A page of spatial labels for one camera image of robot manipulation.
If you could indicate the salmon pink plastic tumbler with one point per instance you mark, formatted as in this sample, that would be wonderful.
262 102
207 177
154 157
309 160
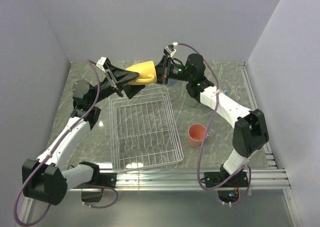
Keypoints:
196 133

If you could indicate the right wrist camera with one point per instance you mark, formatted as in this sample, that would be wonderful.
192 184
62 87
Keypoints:
170 49

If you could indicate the aluminium mounting rail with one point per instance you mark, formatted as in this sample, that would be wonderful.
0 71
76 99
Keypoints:
180 180

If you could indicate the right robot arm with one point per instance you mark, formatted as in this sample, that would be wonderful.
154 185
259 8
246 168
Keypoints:
250 132

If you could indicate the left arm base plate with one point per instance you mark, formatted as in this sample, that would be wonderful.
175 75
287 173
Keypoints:
105 179

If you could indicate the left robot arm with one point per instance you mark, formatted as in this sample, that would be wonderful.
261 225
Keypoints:
43 178

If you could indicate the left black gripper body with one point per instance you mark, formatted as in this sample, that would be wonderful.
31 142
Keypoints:
107 86

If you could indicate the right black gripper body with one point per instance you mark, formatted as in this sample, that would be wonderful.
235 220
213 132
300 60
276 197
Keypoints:
169 61

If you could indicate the white wire dish rack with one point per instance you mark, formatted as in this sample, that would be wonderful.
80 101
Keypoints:
143 131

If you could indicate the blue plastic tumbler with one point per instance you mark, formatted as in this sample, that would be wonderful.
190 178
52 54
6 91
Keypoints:
171 82

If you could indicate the green plastic tumbler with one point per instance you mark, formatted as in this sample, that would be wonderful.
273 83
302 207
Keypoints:
190 102

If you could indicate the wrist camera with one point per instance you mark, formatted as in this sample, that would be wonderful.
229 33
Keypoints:
170 49
102 64

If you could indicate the yellow ceramic mug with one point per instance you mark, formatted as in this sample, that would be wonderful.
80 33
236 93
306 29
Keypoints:
147 73

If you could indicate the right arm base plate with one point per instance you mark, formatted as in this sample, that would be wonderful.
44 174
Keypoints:
212 179

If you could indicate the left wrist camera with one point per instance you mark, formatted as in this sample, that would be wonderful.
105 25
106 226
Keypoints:
102 64

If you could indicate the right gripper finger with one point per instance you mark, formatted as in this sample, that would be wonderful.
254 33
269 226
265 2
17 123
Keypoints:
159 68
160 80

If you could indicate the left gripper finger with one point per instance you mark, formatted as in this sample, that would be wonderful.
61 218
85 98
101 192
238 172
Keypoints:
131 90
118 75

